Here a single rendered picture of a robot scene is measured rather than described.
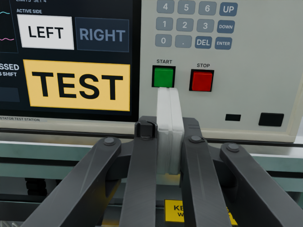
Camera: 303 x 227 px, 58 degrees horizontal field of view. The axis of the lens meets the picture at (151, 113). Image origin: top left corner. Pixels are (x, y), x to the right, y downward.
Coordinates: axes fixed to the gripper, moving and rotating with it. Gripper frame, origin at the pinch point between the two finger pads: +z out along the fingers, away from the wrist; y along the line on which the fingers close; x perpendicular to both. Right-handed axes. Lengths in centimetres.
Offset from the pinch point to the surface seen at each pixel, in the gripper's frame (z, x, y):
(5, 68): 9.8, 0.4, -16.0
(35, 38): 9.8, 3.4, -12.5
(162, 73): 9.3, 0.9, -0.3
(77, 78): 9.8, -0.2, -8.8
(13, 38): 9.8, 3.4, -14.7
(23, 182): 22.0, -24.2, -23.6
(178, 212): 3.8, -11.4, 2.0
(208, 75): 9.3, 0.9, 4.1
